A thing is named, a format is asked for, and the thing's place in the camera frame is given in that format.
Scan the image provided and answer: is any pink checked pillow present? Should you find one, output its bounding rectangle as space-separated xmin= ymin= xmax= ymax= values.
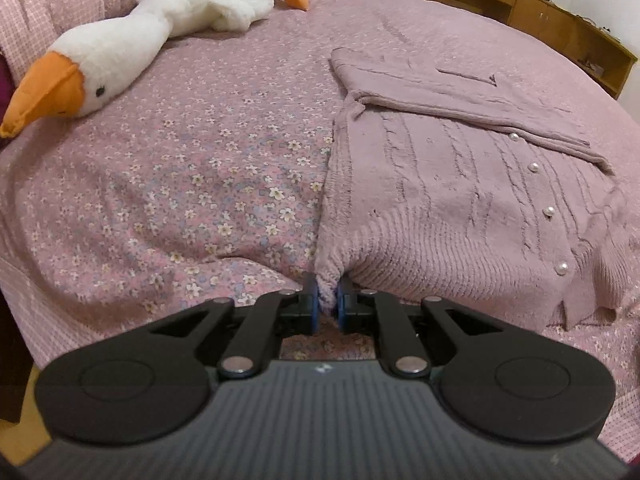
xmin=0 ymin=0 xmax=188 ymax=83

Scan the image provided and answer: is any white goose plush toy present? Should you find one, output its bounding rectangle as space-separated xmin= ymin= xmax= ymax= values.
xmin=0 ymin=0 xmax=310 ymax=139

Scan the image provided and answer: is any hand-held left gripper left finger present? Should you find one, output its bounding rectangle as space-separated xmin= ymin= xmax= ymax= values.
xmin=147 ymin=271 xmax=322 ymax=380

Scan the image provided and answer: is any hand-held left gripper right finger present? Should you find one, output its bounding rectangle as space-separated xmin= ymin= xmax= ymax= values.
xmin=336 ymin=277 xmax=506 ymax=380

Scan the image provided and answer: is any pink floral bedspread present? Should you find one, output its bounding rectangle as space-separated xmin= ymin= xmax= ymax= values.
xmin=0 ymin=0 xmax=640 ymax=461

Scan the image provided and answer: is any pink knit cardigan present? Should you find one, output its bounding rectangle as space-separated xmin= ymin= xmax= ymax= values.
xmin=314 ymin=46 xmax=632 ymax=331

